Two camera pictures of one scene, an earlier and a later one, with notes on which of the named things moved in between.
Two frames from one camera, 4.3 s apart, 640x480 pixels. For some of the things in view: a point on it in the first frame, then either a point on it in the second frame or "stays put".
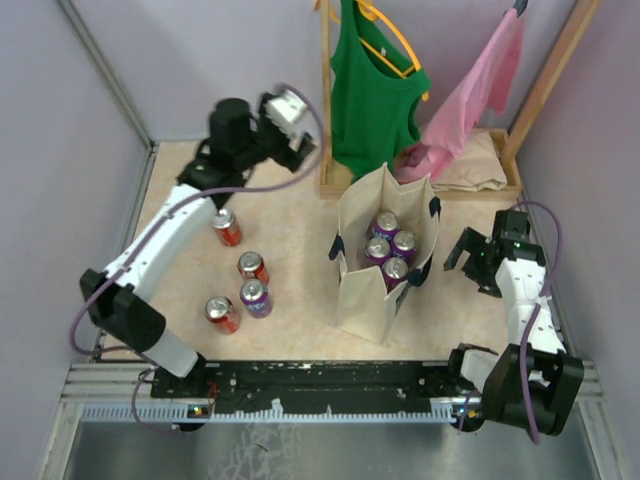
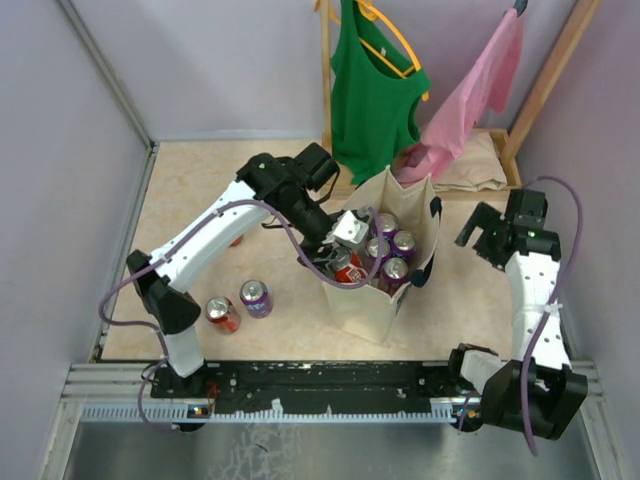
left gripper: (291, 157) -> (324, 261)
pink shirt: (484, 80) stays put
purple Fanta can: (377, 249) stays put
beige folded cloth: (479, 166) stays put
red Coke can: (221, 313) stays put
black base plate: (241, 386) stays put
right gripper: (471, 241) -> (486, 217)
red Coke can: (251, 266) -> (355, 273)
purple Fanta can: (394, 272) stays put
